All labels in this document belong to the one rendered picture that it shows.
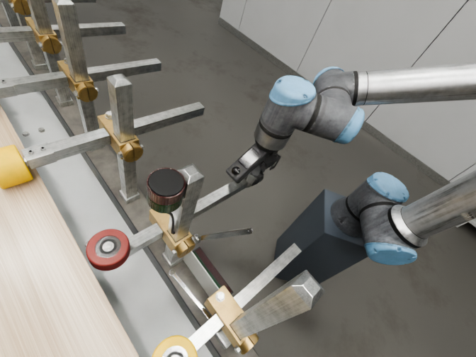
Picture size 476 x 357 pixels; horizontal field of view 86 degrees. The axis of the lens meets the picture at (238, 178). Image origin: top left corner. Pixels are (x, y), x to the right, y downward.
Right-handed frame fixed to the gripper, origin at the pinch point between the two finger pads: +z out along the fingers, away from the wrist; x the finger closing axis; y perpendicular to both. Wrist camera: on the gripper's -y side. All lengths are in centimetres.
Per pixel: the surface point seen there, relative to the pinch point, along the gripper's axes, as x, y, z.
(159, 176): -2.5, -31.9, -29.5
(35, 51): 94, -28, 4
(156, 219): 1.7, -29.7, -5.2
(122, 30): 74, -2, -12
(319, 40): 114, 230, 38
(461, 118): -39, 246, 29
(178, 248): -7.2, -29.4, -4.3
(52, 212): 13.2, -47.4, -8.6
